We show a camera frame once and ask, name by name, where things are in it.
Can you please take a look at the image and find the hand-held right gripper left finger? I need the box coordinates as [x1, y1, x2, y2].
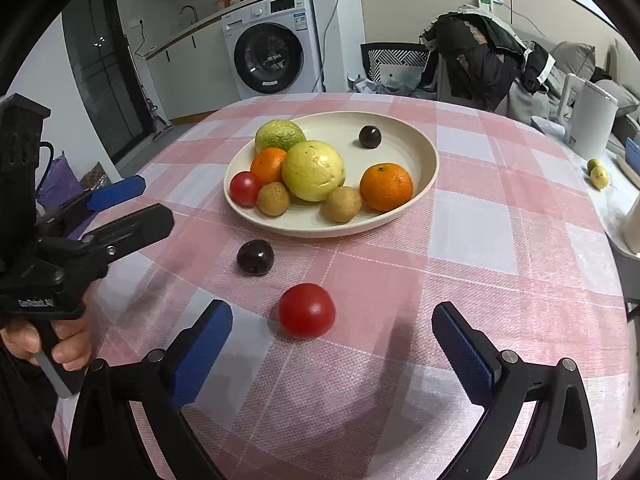
[67, 299, 234, 480]

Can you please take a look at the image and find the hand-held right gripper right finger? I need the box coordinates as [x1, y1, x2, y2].
[431, 301, 598, 480]

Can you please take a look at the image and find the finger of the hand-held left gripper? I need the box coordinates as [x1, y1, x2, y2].
[39, 203, 175, 263]
[37, 175, 147, 241]

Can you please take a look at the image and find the large dark plum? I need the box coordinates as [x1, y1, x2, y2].
[236, 239, 275, 277]

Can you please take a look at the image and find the red tomato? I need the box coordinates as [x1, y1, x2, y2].
[277, 282, 336, 339]
[229, 171, 263, 207]

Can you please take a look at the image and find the small brown round fruit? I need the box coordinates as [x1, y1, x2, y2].
[320, 186, 363, 224]
[257, 181, 291, 217]

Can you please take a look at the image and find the orange mandarin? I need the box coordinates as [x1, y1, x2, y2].
[250, 147, 288, 185]
[359, 162, 415, 212]

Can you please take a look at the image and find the yellow-green citrus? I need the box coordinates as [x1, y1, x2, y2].
[255, 119, 307, 153]

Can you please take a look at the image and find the wrinkled pale yellow fruit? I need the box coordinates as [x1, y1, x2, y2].
[281, 140, 347, 203]

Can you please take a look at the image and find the cream round plate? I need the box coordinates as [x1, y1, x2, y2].
[223, 111, 439, 239]

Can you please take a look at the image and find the person's left forearm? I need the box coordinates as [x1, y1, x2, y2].
[0, 345, 68, 480]

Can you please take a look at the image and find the person's left hand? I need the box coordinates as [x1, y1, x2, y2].
[0, 292, 95, 372]

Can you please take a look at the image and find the purple bag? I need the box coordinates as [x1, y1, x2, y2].
[37, 155, 86, 211]

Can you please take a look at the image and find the pink plaid tablecloth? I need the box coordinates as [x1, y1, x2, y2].
[52, 92, 632, 480]

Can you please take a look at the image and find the black glass door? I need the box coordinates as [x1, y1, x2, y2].
[62, 0, 153, 163]

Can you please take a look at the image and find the white base cabinet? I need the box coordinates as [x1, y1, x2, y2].
[145, 22, 241, 121]

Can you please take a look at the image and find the white cup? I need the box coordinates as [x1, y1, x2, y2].
[620, 205, 640, 255]

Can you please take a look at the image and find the white washing machine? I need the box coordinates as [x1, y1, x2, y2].
[221, 0, 323, 102]

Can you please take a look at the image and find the grey hooded jacket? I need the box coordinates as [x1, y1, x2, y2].
[435, 60, 566, 126]

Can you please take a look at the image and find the white electric kettle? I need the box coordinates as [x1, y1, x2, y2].
[559, 74, 619, 161]

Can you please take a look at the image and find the black jacket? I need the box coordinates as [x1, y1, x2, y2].
[419, 10, 556, 111]

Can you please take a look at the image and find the black patterned chair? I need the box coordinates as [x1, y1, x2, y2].
[360, 42, 432, 93]

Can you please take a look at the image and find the grey pillow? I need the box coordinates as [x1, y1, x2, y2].
[550, 41, 597, 81]

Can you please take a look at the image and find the grey power cable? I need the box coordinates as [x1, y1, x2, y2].
[315, 0, 343, 93]

